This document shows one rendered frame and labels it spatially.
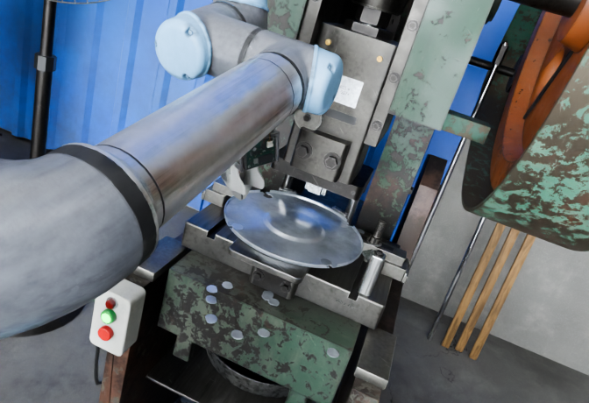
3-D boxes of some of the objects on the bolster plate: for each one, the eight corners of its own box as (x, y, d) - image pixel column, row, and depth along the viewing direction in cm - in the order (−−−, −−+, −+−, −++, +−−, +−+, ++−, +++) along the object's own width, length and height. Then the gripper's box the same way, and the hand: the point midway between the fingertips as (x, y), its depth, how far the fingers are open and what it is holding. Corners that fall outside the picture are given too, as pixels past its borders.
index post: (369, 297, 96) (386, 257, 92) (355, 292, 97) (371, 251, 93) (372, 291, 99) (387, 251, 95) (358, 285, 99) (373, 245, 96)
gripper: (232, 105, 68) (237, 225, 80) (286, 93, 73) (282, 208, 84) (205, 86, 74) (212, 201, 85) (255, 75, 79) (256, 186, 90)
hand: (238, 191), depth 86 cm, fingers closed
